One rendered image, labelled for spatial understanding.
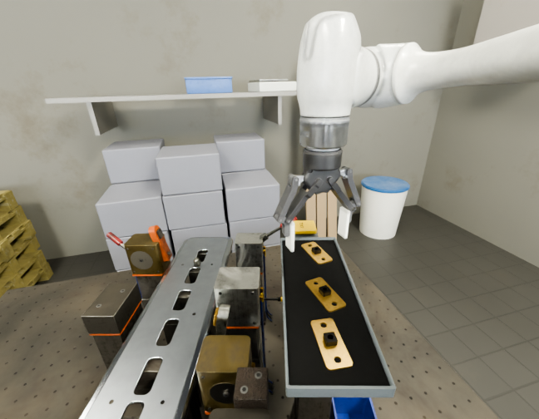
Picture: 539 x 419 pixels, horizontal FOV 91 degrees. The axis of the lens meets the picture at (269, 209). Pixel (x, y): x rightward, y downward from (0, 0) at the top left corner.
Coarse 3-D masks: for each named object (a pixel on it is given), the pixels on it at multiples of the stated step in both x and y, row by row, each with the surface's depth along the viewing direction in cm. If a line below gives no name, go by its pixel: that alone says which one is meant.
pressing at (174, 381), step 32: (192, 256) 89; (224, 256) 88; (160, 288) 75; (192, 288) 74; (160, 320) 64; (192, 320) 64; (128, 352) 57; (160, 352) 57; (192, 352) 56; (128, 384) 51; (160, 384) 50; (192, 384) 50; (96, 416) 46; (160, 416) 46
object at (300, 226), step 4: (296, 220) 76; (300, 220) 76; (304, 220) 76; (308, 220) 76; (312, 220) 76; (296, 224) 74; (300, 224) 74; (304, 224) 74; (308, 224) 74; (312, 224) 74; (296, 228) 72; (300, 228) 72; (304, 228) 72; (308, 228) 72; (312, 228) 72; (296, 232) 71; (300, 232) 71; (304, 232) 71; (308, 232) 71; (312, 232) 71; (316, 232) 71
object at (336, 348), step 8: (320, 320) 43; (328, 320) 43; (312, 328) 42; (320, 328) 42; (328, 328) 42; (336, 328) 42; (320, 336) 40; (328, 336) 40; (336, 336) 40; (320, 344) 39; (328, 344) 39; (336, 344) 39; (328, 352) 38; (336, 352) 38; (344, 352) 38; (328, 360) 37; (344, 360) 37; (328, 368) 36; (336, 368) 36
